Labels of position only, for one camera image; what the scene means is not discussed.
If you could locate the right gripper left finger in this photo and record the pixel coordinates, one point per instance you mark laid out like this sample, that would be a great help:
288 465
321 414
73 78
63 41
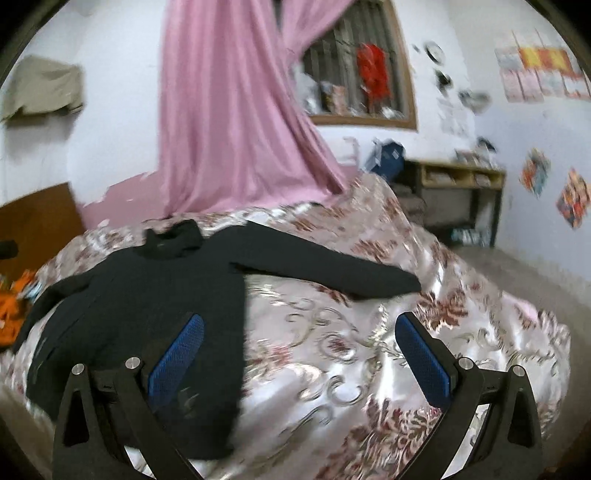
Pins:
86 445

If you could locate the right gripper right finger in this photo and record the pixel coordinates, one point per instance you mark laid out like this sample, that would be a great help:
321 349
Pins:
509 444

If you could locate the black coat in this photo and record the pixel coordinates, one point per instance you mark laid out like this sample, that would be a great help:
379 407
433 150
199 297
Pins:
139 295

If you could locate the orange clothes pile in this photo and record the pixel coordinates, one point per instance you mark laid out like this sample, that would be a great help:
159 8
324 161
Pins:
13 306

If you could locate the floral satin bedspread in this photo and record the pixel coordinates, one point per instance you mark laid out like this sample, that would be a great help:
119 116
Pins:
326 391

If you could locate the wooden headboard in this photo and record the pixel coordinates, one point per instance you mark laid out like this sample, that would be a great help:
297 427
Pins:
41 224

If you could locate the wooden desk shelf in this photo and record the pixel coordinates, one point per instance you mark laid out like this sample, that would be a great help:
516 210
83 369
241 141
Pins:
463 201

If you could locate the dark blue bag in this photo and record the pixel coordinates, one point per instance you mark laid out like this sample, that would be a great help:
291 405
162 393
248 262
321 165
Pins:
386 159

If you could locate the pink curtain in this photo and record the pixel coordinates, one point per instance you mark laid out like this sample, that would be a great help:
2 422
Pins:
231 132

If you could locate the red garment in window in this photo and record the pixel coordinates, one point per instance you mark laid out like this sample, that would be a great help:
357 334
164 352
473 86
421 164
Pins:
372 67

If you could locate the colourful wall picture right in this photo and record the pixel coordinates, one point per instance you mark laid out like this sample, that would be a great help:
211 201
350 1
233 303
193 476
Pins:
574 199

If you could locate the colourful wall picture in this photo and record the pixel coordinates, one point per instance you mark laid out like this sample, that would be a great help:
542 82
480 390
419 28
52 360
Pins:
574 199
535 172

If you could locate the colourful wall picture left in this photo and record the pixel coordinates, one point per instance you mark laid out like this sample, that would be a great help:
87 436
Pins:
535 172

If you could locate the beige cloth on wall shelf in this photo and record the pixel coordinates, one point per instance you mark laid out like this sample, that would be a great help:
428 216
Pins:
40 86

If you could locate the wall calendar poster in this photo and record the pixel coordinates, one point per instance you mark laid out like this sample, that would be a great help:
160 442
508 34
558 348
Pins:
534 65

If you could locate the round wall clock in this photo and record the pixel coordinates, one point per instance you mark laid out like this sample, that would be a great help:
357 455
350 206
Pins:
435 53

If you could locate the barred window with wooden frame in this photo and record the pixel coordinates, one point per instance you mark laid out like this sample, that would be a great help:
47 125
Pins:
358 73

